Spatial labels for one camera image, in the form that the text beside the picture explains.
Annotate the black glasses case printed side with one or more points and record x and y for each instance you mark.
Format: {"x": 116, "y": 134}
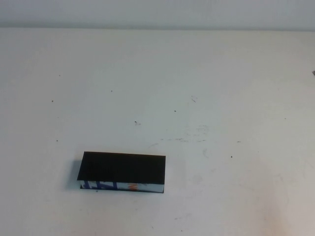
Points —
{"x": 120, "y": 167}

